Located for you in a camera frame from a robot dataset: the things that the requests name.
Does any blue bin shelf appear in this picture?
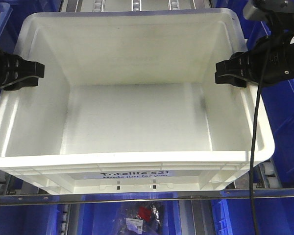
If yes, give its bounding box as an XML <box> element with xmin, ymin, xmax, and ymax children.
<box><xmin>240</xmin><ymin>14</ymin><xmax>294</xmax><ymax>184</ymax></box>
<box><xmin>0</xmin><ymin>2</ymin><xmax>16</xmax><ymax>53</ymax></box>

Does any grey camera right wrist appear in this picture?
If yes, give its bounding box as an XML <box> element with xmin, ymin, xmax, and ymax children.
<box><xmin>243</xmin><ymin>0</ymin><xmax>267</xmax><ymax>21</ymax></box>

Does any left roller track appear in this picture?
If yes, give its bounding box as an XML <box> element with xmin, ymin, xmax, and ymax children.
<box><xmin>0</xmin><ymin>170</ymin><xmax>12</xmax><ymax>195</ymax></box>

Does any roller track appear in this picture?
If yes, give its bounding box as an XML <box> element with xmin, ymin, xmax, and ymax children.
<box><xmin>259</xmin><ymin>161</ymin><xmax>282</xmax><ymax>188</ymax></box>
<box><xmin>0</xmin><ymin>170</ymin><xmax>12</xmax><ymax>195</ymax></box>

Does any right roller track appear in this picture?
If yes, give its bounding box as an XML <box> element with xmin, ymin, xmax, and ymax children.
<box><xmin>259</xmin><ymin>161</ymin><xmax>282</xmax><ymax>188</ymax></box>

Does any steel shelf front rail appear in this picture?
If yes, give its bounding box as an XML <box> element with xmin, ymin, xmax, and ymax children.
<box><xmin>0</xmin><ymin>188</ymin><xmax>294</xmax><ymax>206</ymax></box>

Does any black cable right side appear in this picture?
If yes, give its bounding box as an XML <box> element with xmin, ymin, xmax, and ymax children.
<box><xmin>249</xmin><ymin>45</ymin><xmax>272</xmax><ymax>235</ymax></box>

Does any blue bin lower left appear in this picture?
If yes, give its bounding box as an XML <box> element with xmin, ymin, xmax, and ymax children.
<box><xmin>0</xmin><ymin>205</ymin><xmax>57</xmax><ymax>235</ymax></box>

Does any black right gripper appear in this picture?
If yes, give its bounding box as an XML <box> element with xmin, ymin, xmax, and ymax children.
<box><xmin>215</xmin><ymin>32</ymin><xmax>294</xmax><ymax>88</ymax></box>

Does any blue bin right shelf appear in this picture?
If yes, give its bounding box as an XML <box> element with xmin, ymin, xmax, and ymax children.
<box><xmin>240</xmin><ymin>14</ymin><xmax>294</xmax><ymax>184</ymax></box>

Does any plastic bag with parts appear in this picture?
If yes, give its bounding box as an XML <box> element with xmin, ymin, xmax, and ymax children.
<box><xmin>116</xmin><ymin>202</ymin><xmax>165</xmax><ymax>235</ymax></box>

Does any blue bin lower center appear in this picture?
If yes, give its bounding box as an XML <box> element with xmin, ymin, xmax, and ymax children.
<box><xmin>76</xmin><ymin>201</ymin><xmax>182</xmax><ymax>235</ymax></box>

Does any blue bin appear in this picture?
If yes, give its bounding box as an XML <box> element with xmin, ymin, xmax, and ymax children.
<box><xmin>211</xmin><ymin>198</ymin><xmax>294</xmax><ymax>235</ymax></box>
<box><xmin>76</xmin><ymin>201</ymin><xmax>182</xmax><ymax>235</ymax></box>
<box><xmin>0</xmin><ymin>205</ymin><xmax>57</xmax><ymax>235</ymax></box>

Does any blue bin lower right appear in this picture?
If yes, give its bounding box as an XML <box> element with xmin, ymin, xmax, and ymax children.
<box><xmin>211</xmin><ymin>198</ymin><xmax>294</xmax><ymax>235</ymax></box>

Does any blue bin left shelf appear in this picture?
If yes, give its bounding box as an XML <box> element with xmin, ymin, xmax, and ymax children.
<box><xmin>0</xmin><ymin>2</ymin><xmax>16</xmax><ymax>53</ymax></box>

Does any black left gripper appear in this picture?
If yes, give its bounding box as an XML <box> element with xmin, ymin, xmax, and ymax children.
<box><xmin>0</xmin><ymin>49</ymin><xmax>45</xmax><ymax>91</ymax></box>

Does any white plastic tote bin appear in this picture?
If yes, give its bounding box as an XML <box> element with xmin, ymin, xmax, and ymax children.
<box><xmin>0</xmin><ymin>7</ymin><xmax>276</xmax><ymax>195</ymax></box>

